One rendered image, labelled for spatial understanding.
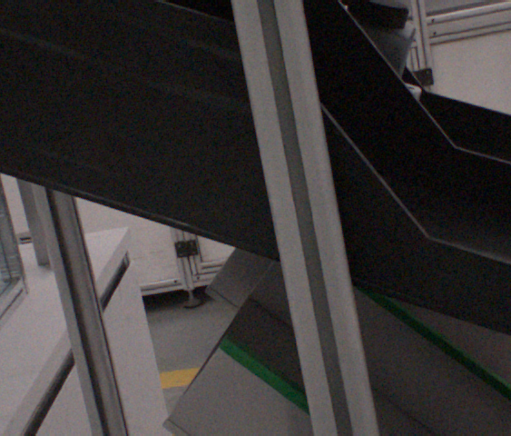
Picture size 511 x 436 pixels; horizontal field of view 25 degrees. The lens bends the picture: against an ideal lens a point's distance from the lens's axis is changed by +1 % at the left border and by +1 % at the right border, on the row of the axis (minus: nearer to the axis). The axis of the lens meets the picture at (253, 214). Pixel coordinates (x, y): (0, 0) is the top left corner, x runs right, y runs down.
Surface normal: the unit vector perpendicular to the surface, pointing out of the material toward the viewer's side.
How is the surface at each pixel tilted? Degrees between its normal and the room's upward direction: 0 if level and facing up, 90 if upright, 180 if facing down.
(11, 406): 0
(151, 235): 90
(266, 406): 90
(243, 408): 90
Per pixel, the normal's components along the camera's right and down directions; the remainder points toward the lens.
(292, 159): -0.06, 0.26
